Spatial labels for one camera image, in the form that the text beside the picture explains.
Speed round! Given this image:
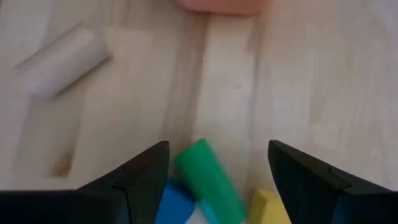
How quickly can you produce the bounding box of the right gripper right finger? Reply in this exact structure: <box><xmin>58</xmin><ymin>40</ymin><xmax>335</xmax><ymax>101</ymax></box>
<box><xmin>267</xmin><ymin>139</ymin><xmax>394</xmax><ymax>224</ymax></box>

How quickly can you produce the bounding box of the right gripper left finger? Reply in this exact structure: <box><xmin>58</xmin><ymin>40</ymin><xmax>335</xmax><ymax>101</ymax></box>
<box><xmin>77</xmin><ymin>139</ymin><xmax>171</xmax><ymax>224</ymax></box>

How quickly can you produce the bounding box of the blue wooden cube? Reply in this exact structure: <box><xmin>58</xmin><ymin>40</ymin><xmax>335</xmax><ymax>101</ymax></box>
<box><xmin>154</xmin><ymin>175</ymin><xmax>198</xmax><ymax>224</ymax></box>

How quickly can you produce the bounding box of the yellow wooden cube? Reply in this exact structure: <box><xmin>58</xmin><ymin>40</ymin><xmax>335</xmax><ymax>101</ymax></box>
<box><xmin>247</xmin><ymin>187</ymin><xmax>292</xmax><ymax>224</ymax></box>

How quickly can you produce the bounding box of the green wooden cylinder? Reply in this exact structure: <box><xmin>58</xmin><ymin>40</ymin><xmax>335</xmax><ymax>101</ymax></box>
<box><xmin>172</xmin><ymin>138</ymin><xmax>249</xmax><ymax>224</ymax></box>

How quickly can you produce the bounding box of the natural wooden cylinder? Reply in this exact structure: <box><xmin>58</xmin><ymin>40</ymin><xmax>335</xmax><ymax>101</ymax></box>
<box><xmin>14</xmin><ymin>25</ymin><xmax>113</xmax><ymax>101</ymax></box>

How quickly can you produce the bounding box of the orange plastic bin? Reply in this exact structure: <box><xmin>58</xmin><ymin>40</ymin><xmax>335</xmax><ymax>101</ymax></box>
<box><xmin>174</xmin><ymin>0</ymin><xmax>271</xmax><ymax>16</ymax></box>

